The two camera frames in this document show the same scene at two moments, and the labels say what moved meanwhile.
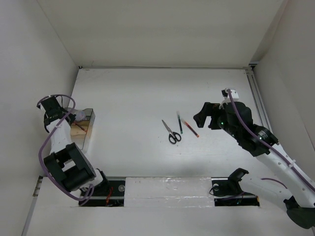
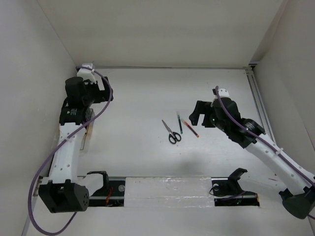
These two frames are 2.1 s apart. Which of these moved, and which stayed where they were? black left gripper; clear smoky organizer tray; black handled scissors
Moved: black left gripper
Stayed: clear smoky organizer tray; black handled scissors
